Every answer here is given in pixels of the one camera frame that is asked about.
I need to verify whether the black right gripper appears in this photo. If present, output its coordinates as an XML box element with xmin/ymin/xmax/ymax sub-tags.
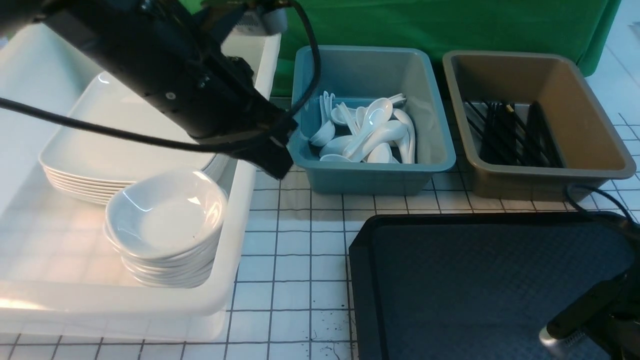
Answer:
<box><xmin>539</xmin><ymin>270</ymin><xmax>640</xmax><ymax>360</ymax></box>

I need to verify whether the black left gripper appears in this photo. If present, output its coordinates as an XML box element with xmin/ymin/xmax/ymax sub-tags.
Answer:
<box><xmin>42</xmin><ymin>0</ymin><xmax>298</xmax><ymax>180</ymax></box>

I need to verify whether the white soup spoon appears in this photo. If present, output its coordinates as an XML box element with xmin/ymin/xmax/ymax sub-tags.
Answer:
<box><xmin>342</xmin><ymin>97</ymin><xmax>394</xmax><ymax>158</ymax></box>

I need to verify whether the white square rice plate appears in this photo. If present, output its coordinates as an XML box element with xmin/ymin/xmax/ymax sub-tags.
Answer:
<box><xmin>39</xmin><ymin>71</ymin><xmax>229</xmax><ymax>183</ymax></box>

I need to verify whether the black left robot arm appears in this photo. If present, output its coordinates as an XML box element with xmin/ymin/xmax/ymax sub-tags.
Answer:
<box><xmin>1</xmin><ymin>0</ymin><xmax>297</xmax><ymax>180</ymax></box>

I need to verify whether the pile of white spoons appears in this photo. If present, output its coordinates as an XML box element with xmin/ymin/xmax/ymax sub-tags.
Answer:
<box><xmin>307</xmin><ymin>91</ymin><xmax>417</xmax><ymax>164</ymax></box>

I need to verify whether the teal plastic bin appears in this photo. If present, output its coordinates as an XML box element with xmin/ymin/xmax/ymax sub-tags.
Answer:
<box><xmin>287</xmin><ymin>45</ymin><xmax>457</xmax><ymax>196</ymax></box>

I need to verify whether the stack of white bowls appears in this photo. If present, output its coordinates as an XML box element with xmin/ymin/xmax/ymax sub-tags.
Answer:
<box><xmin>103</xmin><ymin>169</ymin><xmax>228</xmax><ymax>289</ymax></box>

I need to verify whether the black serving tray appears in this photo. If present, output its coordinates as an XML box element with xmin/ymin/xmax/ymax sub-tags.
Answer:
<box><xmin>349</xmin><ymin>212</ymin><xmax>634</xmax><ymax>360</ymax></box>

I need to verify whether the stack of white square plates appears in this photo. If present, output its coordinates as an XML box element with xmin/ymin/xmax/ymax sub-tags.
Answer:
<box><xmin>39</xmin><ymin>154</ymin><xmax>237</xmax><ymax>205</ymax></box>

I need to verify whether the bundle of black chopsticks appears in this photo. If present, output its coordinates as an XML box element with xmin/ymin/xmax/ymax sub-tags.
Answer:
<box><xmin>464</xmin><ymin>99</ymin><xmax>567</xmax><ymax>169</ymax></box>

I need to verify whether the large white plastic bin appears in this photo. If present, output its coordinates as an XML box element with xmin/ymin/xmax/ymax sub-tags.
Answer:
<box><xmin>1</xmin><ymin>25</ymin><xmax>281</xmax><ymax>342</ymax></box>

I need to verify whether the green cloth backdrop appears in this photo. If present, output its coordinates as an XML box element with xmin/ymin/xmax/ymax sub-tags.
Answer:
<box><xmin>300</xmin><ymin>0</ymin><xmax>620</xmax><ymax>84</ymax></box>

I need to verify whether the black cable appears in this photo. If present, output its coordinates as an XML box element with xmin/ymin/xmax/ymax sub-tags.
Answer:
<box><xmin>0</xmin><ymin>0</ymin><xmax>322</xmax><ymax>153</ymax></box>

